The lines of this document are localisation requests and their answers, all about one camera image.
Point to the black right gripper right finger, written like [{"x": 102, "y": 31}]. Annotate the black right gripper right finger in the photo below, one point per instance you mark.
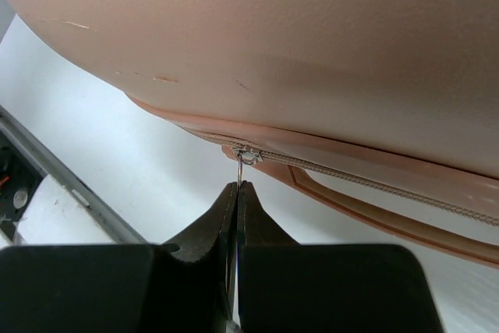
[{"x": 285, "y": 286}]

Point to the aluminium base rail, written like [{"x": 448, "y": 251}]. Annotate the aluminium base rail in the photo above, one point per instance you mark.
[{"x": 62, "y": 209}]

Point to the pink hard-shell suitcase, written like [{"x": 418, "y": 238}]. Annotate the pink hard-shell suitcase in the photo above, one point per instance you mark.
[{"x": 397, "y": 95}]

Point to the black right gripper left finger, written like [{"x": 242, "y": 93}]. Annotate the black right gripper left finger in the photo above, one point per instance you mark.
[{"x": 183, "y": 285}]

